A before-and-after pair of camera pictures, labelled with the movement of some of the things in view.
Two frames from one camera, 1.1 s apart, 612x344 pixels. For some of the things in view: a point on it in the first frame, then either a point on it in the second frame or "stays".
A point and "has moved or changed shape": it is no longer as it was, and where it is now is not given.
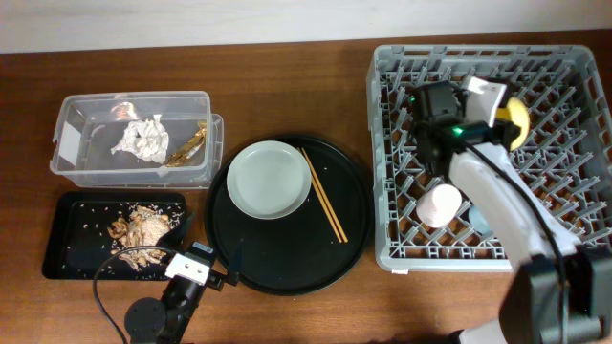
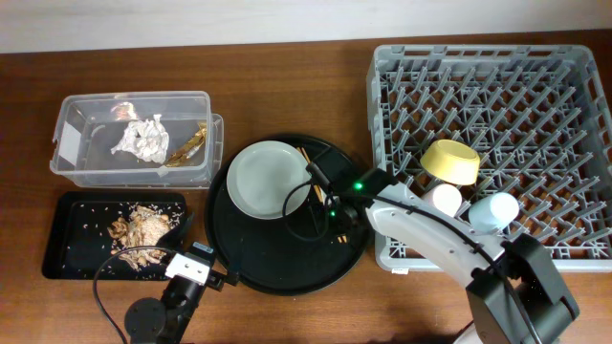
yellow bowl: x=519 y=114 has moved or changed shape
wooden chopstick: x=318 y=194 stays
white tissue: x=146 y=139 stays
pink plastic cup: x=439 y=205 stays
